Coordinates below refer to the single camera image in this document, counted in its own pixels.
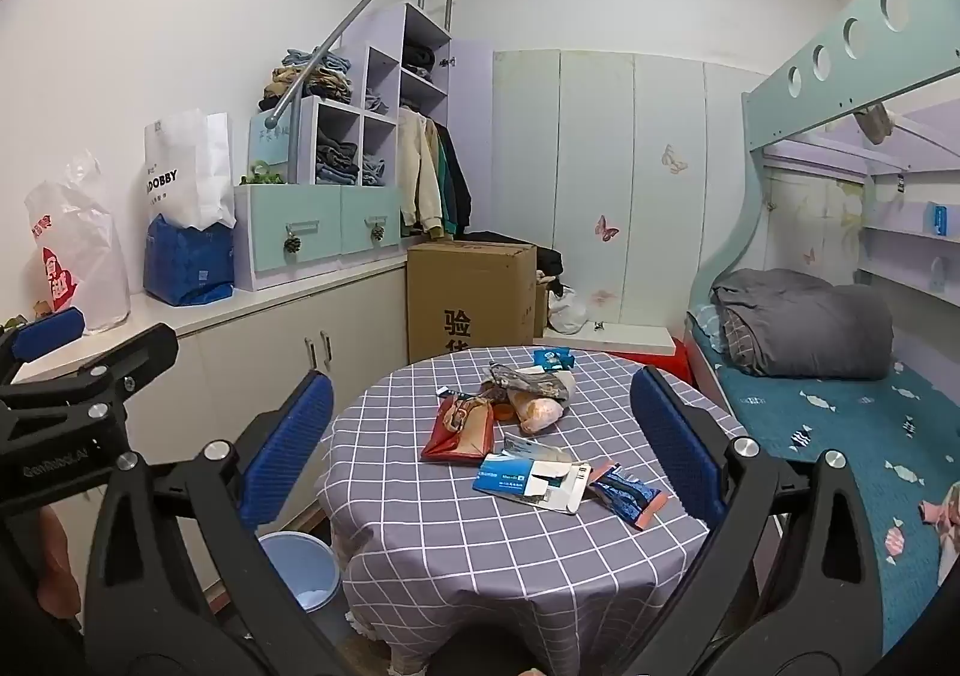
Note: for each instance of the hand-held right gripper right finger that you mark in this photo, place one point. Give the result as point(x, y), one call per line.
point(675, 451)

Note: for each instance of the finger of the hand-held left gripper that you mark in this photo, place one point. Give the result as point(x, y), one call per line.
point(112, 368)
point(45, 335)

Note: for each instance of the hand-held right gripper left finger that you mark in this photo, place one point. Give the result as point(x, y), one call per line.
point(289, 451)

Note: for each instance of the blue orange snack wrapper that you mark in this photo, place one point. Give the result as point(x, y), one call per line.
point(626, 492)

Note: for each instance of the light blue plastic waste bin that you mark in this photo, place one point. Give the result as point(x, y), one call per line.
point(300, 571)

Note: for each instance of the clear plastic wrapper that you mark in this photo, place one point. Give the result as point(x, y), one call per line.
point(540, 452)

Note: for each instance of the small blue packet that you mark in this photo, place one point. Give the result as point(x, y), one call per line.
point(553, 359)

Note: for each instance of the red snack bag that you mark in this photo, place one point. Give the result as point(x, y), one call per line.
point(457, 440)

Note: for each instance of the small dark torn wrapper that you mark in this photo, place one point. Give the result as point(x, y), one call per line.
point(450, 391)

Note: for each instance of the blue white carton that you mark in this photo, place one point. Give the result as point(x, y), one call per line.
point(502, 477)

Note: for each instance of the person's left forearm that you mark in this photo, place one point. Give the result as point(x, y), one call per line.
point(56, 556)

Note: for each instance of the brown paper scrap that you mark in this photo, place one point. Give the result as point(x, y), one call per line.
point(43, 308)

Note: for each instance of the green crumpled wrapper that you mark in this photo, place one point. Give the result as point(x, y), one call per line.
point(13, 323)

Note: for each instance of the white plastic bag red print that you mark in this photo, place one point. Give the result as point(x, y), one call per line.
point(82, 256)

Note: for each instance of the low white cabinet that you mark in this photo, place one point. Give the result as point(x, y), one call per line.
point(247, 361)

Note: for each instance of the white board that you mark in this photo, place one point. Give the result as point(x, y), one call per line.
point(615, 337)

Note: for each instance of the blue woven bag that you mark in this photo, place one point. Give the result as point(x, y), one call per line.
point(187, 263)

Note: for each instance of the teal candy print bedsheet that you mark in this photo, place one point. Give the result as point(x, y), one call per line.
point(825, 436)

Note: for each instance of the small white plastic bag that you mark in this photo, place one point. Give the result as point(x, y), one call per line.
point(566, 312)

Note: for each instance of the grey quilt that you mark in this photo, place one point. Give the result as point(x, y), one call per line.
point(810, 323)

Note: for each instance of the wide teal drawer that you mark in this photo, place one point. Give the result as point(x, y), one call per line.
point(262, 226)

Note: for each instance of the white paper shopping bag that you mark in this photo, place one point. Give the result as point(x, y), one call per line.
point(187, 174)

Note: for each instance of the grey checked tablecloth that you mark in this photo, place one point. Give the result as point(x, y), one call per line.
point(465, 571)

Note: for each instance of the pale green wardrobe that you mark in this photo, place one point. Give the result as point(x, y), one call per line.
point(660, 233)

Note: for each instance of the black clothing pile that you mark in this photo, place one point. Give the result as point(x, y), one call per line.
point(549, 263)

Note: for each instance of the pink butterfly sticker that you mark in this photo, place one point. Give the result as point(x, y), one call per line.
point(606, 228)

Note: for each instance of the large cardboard box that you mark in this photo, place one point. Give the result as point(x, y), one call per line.
point(465, 293)

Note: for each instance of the green plant decoration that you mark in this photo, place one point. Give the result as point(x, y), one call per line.
point(262, 175)

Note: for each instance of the narrow teal drawer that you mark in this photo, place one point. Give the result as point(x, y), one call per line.
point(356, 215)

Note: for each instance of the teal paper sign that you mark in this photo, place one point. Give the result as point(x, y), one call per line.
point(266, 140)

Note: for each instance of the pink cloth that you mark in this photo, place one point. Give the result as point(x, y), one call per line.
point(941, 533)

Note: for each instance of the grey metal handrail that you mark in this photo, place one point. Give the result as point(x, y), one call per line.
point(295, 144)

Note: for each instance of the beige butterfly sticker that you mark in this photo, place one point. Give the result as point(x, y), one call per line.
point(673, 160)

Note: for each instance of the short stack of folded jeans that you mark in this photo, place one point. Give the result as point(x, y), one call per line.
point(375, 172)

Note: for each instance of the tall stack of folded jeans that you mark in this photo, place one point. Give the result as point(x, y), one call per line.
point(337, 162)

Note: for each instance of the dark green hanging jacket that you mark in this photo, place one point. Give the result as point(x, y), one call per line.
point(448, 196)

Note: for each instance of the cream hanging jacket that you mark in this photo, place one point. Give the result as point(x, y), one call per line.
point(416, 174)

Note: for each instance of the black hanging jacket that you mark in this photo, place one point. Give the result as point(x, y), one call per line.
point(461, 196)

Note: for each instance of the folded black clothes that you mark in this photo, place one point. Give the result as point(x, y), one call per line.
point(274, 102)

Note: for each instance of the small blue box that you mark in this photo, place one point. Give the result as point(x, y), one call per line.
point(937, 218)

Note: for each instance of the folded khaki clothes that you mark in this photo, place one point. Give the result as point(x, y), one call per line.
point(322, 85)

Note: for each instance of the folded denim clothes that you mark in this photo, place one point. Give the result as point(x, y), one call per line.
point(315, 60)

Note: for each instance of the beige hanging cloth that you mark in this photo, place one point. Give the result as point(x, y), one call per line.
point(876, 125)

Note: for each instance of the teal bunk bed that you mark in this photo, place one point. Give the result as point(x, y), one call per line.
point(836, 91)

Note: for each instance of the bundled black clothes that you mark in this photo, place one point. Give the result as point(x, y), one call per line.
point(418, 61)

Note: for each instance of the lilac stair shelf cabinet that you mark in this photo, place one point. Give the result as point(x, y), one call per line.
point(386, 31)

